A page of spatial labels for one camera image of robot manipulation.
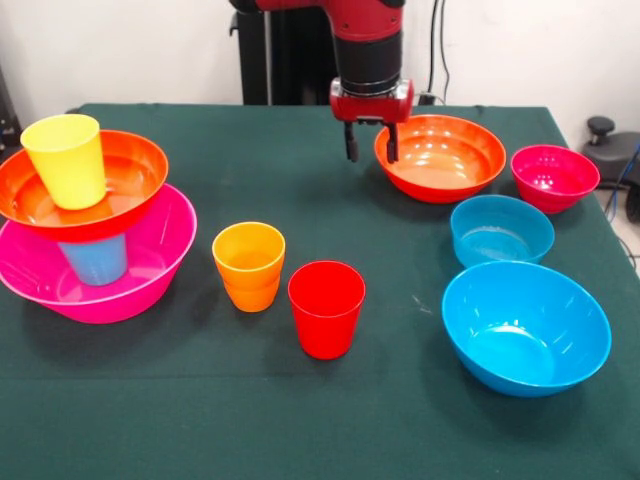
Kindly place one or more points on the large blue bowl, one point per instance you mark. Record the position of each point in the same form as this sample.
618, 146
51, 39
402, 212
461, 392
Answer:
525, 325

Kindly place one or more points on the dark green tablecloth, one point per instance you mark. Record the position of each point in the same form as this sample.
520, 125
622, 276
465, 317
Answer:
320, 425

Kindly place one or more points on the blue cup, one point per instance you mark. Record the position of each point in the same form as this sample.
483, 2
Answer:
95, 262

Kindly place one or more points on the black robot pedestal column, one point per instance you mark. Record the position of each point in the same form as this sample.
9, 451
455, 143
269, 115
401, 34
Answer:
290, 60

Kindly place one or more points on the large pink bowl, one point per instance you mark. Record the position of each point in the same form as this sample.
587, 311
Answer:
160, 255

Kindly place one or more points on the small magenta bowl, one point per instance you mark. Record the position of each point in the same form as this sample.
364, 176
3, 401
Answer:
550, 192

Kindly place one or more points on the orange cup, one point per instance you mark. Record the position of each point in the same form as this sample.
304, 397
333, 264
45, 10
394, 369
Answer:
248, 250
251, 300

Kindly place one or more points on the red cup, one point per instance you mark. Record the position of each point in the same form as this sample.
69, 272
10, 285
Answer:
325, 320

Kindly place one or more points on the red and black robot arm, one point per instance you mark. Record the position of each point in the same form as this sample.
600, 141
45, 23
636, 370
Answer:
370, 50

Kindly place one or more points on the yellow cup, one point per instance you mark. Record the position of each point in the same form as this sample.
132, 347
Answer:
70, 165

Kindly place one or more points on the orange-red bowl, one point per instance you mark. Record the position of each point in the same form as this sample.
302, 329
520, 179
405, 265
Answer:
450, 170
135, 170

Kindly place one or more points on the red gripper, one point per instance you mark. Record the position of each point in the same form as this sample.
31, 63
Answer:
372, 107

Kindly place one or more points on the small blue bowl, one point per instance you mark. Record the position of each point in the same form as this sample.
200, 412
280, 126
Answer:
500, 220

